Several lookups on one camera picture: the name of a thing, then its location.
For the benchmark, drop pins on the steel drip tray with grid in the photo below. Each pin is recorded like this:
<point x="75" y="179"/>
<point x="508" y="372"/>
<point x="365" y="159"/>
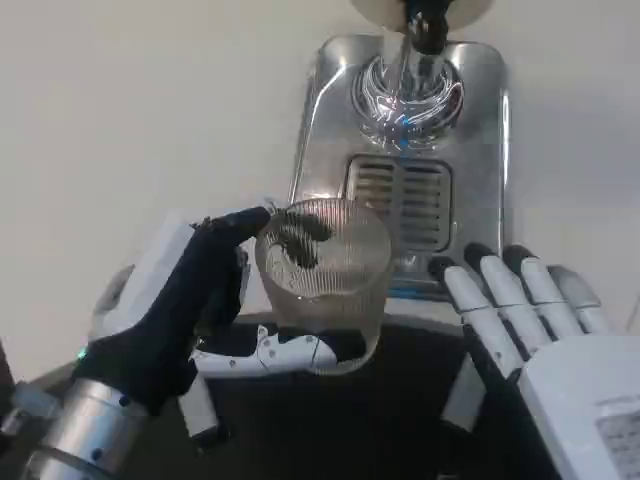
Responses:
<point x="330" y="100"/>

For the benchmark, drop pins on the clear ribbed glass cup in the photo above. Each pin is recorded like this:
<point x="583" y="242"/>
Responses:
<point x="325" y="290"/>

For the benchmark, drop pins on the black dispenser tap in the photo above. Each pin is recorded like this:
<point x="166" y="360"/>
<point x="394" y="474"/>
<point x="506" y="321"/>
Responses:
<point x="431" y="27"/>

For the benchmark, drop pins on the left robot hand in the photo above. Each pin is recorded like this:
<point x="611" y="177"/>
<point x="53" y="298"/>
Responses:
<point x="165" y="330"/>

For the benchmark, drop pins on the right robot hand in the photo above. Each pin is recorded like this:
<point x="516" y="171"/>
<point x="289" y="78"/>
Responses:
<point x="565" y="380"/>

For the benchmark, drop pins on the cream drink dispenser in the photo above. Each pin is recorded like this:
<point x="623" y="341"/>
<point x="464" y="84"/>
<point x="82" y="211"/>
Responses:
<point x="370" y="7"/>

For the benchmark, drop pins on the left silver robot forearm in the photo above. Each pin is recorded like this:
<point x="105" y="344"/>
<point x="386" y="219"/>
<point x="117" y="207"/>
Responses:
<point x="75" y="430"/>

